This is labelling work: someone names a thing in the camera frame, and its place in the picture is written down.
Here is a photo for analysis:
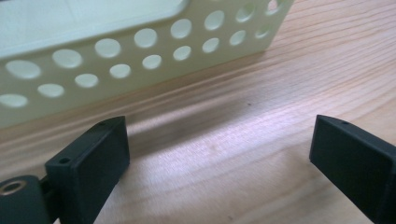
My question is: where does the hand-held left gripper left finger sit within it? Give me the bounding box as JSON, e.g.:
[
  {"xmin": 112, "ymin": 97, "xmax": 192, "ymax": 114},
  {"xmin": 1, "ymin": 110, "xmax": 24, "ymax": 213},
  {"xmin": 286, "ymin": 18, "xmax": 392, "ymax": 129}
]
[{"xmin": 44, "ymin": 116, "xmax": 131, "ymax": 224}]

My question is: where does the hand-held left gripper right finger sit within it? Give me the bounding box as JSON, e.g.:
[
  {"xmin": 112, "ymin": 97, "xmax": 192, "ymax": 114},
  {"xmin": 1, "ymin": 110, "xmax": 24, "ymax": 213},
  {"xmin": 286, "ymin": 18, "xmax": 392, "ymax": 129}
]
[{"xmin": 309, "ymin": 114, "xmax": 396, "ymax": 224}]

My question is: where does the white perforated plastic basket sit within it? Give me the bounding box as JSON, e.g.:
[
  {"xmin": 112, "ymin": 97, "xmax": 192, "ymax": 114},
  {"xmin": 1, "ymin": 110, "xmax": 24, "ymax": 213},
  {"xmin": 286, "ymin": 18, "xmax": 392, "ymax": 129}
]
[{"xmin": 0, "ymin": 0, "xmax": 295, "ymax": 129}]

